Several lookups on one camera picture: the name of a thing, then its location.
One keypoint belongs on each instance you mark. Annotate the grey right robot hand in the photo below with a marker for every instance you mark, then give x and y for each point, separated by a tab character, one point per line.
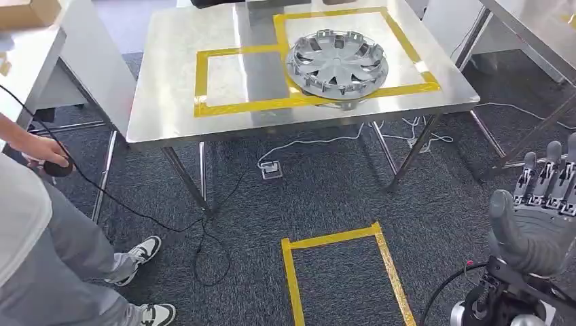
535	234

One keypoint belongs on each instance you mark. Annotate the person's left hand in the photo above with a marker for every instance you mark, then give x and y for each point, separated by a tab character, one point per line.
40	148

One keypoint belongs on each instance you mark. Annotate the black round handheld device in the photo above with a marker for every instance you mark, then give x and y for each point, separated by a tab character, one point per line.
57	170

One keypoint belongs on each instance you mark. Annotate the silver plastic hubcap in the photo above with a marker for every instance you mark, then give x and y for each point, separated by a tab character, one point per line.
337	65

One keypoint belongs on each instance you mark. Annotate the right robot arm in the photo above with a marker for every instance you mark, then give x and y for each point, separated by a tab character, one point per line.
495	306

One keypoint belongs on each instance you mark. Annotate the white desk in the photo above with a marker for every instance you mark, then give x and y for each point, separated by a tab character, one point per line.
27	67

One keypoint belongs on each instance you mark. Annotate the person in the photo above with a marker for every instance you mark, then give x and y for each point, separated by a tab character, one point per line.
67	270

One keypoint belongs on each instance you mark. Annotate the cardboard box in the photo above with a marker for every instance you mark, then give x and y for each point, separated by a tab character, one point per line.
27	13

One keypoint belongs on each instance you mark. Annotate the steel table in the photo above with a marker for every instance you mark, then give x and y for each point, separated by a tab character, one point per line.
540	31
171	90

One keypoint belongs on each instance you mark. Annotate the yellow table tape rectangle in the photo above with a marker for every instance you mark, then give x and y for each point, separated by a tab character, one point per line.
200	81
405	42

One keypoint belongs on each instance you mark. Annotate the floor power socket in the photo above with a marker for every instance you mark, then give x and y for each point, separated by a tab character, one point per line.
271	170

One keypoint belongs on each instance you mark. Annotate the yellow floor tape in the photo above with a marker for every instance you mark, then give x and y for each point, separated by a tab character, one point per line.
290	279

